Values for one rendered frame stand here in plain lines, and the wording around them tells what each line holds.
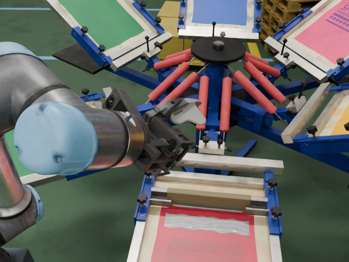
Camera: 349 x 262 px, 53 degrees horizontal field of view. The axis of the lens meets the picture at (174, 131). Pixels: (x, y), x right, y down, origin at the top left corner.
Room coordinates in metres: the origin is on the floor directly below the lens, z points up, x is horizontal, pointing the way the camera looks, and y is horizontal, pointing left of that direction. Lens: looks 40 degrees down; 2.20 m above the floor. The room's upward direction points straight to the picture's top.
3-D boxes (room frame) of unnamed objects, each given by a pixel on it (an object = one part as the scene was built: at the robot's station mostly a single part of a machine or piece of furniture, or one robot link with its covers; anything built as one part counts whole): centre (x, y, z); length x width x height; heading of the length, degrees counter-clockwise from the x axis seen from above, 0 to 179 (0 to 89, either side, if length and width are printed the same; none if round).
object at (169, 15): (4.43, -0.18, 0.23); 1.30 x 0.94 x 0.45; 178
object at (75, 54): (2.20, 0.29, 0.91); 1.34 x 0.41 x 0.08; 53
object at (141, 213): (1.03, 0.13, 0.98); 0.30 x 0.05 x 0.07; 173
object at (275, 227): (0.96, -0.43, 0.98); 0.30 x 0.05 x 0.07; 173
